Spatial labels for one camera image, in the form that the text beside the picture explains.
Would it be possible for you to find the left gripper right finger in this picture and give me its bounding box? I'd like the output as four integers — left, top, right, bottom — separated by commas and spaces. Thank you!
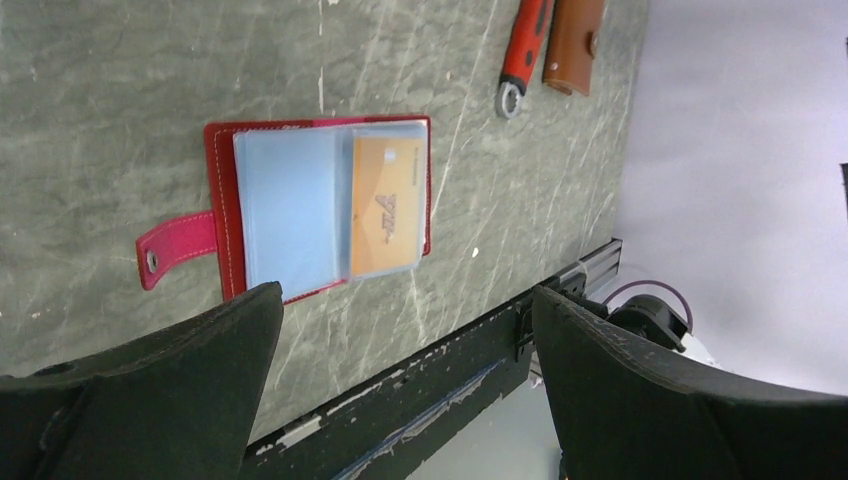
532, 287, 847, 479

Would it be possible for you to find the red handled adjustable wrench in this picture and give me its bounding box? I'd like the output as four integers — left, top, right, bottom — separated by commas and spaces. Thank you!
495, 0, 554, 119

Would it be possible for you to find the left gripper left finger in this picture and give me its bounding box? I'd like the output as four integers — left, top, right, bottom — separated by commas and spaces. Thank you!
1, 282, 283, 479

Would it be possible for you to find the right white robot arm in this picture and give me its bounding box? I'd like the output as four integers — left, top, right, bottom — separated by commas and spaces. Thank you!
607, 294, 722, 369

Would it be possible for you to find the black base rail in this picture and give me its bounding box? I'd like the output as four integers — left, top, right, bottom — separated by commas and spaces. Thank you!
239, 230, 622, 479

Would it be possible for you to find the brown card holder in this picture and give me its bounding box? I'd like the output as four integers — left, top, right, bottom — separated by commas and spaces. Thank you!
542, 0, 605, 96

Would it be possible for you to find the red card holder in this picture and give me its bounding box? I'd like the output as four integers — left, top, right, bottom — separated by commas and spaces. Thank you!
135, 114, 432, 303

